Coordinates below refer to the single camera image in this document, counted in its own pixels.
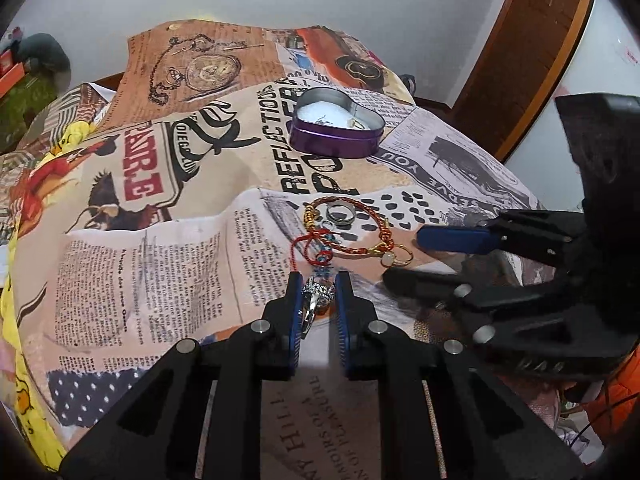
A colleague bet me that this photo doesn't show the red string bracelet blue beads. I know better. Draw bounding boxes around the red string bracelet blue beads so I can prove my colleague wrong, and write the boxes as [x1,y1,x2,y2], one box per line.
[290,232,347,275]

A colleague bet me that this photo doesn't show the newspaper print tablecloth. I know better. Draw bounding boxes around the newspaper print tablecloth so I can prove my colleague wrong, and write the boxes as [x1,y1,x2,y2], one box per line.
[10,21,556,480]

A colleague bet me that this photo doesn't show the yellow printed blanket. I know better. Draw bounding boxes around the yellow printed blanket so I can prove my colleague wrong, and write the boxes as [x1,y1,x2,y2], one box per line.
[0,82,121,472]

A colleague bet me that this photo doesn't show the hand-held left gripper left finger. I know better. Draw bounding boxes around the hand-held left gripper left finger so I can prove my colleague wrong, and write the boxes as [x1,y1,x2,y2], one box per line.
[59,270,306,480]

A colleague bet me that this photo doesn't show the plain silver ring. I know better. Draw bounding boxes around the plain silver ring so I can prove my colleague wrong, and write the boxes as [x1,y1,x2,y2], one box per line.
[325,203,357,225]

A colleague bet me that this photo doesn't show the brown wooden door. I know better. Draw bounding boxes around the brown wooden door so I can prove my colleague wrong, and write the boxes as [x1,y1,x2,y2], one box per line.
[451,0,599,162]

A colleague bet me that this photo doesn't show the orange box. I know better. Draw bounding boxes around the orange box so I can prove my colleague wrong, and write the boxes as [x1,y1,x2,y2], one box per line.
[0,40,27,97]

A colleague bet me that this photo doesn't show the red gold braided bracelet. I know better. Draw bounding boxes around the red gold braided bracelet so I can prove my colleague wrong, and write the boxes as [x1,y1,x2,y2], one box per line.
[302,196,394,260]

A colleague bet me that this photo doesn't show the purple heart-shaped tin box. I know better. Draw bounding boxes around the purple heart-shaped tin box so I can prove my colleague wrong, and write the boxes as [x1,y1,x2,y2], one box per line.
[288,87,385,157]

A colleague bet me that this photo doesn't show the orange garment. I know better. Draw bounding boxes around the orange garment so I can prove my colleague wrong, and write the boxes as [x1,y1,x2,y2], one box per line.
[584,345,640,461]

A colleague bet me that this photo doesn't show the silver crystal ring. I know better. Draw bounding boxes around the silver crystal ring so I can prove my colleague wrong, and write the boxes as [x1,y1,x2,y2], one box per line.
[300,277,335,334]

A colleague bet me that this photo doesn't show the dark green plush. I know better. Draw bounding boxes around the dark green plush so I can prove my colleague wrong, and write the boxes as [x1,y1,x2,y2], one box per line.
[10,32,72,77]

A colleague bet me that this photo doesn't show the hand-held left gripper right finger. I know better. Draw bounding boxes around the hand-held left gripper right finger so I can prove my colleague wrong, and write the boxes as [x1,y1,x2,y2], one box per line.
[334,270,586,480]

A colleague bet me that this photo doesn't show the gold ring with white stone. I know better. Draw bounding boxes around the gold ring with white stone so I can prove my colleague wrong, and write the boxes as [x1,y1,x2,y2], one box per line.
[381,244,415,269]

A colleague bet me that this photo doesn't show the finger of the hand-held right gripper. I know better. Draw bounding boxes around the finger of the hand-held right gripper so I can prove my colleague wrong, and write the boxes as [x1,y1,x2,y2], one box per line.
[382,266,637,362]
[416,209,588,267]

